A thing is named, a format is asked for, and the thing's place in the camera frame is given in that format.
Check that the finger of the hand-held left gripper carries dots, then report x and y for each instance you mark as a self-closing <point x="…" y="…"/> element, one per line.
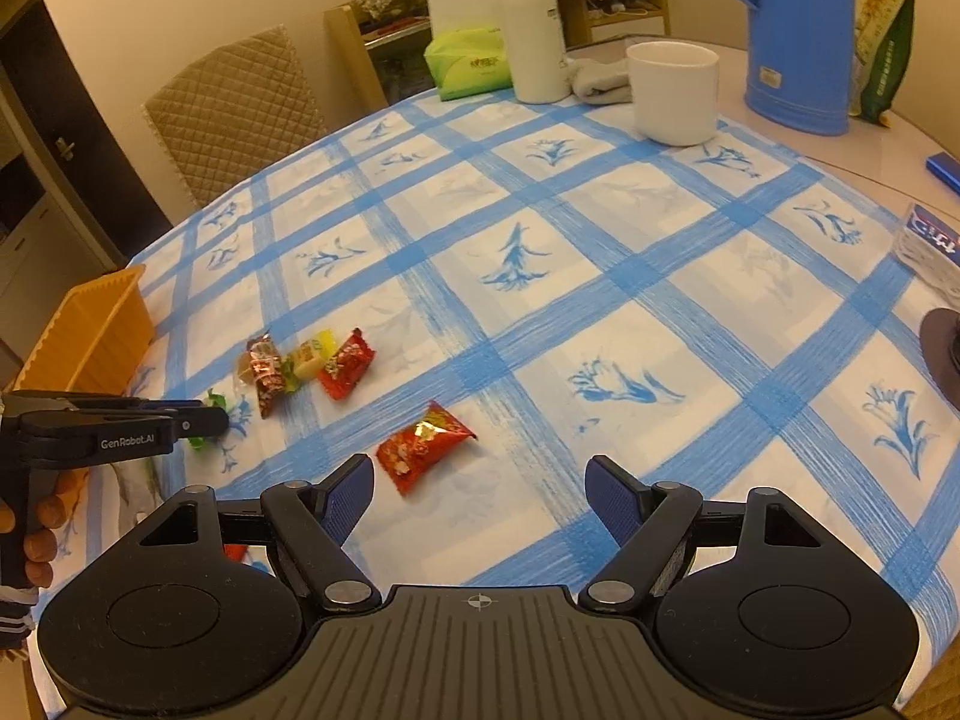
<point x="204" y="424"/>
<point x="180" y="403"/>

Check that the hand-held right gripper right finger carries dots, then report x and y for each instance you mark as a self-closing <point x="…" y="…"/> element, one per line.
<point x="611" y="501"/>

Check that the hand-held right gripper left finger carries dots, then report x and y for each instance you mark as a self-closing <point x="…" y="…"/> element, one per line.
<point x="352" y="499"/>

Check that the green candy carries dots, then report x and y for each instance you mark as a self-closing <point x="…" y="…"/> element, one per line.
<point x="196" y="442"/>

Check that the dark red candy packet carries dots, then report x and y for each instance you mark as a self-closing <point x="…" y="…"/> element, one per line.
<point x="268" y="384"/>

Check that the orange plastic basket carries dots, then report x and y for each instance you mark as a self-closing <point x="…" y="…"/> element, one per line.
<point x="90" y="330"/>

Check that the small red candy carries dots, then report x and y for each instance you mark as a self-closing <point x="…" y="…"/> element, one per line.
<point x="235" y="552"/>

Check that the yellow candy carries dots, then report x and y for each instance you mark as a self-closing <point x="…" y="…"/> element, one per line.
<point x="313" y="351"/>

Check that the person's left hand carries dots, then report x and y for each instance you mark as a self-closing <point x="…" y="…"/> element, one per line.
<point x="46" y="514"/>

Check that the brown candy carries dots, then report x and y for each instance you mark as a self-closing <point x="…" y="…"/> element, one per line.
<point x="253" y="351"/>

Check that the light grey cabinet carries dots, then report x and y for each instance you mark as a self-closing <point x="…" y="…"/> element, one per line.
<point x="45" y="255"/>

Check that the blue checked tablecloth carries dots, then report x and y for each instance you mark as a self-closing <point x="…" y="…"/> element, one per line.
<point x="600" y="277"/>

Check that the quilted beige chair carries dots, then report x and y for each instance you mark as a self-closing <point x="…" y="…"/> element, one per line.
<point x="232" y="112"/>

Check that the dark round object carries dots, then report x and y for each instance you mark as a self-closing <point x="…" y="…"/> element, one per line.
<point x="941" y="352"/>

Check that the wooden shelf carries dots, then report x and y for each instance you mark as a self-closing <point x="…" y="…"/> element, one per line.
<point x="345" y="37"/>

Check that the white cup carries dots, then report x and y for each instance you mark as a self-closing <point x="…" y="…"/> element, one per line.
<point x="671" y="97"/>

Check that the clear packet with blue label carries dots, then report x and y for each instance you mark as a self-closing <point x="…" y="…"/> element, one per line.
<point x="930" y="240"/>

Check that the grey cloth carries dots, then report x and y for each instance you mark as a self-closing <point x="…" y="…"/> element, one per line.
<point x="596" y="82"/>

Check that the green tissue pack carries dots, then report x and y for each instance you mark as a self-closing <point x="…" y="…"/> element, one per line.
<point x="469" y="64"/>

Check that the blue box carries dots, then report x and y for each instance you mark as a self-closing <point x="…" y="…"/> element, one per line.
<point x="946" y="174"/>

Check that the white thermos bottle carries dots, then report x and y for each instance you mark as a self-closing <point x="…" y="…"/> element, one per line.
<point x="532" y="37"/>

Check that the blue thermos jug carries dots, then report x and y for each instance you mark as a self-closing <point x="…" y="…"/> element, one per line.
<point x="802" y="37"/>

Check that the green printed bag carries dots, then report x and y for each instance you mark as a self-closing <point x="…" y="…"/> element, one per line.
<point x="885" y="52"/>

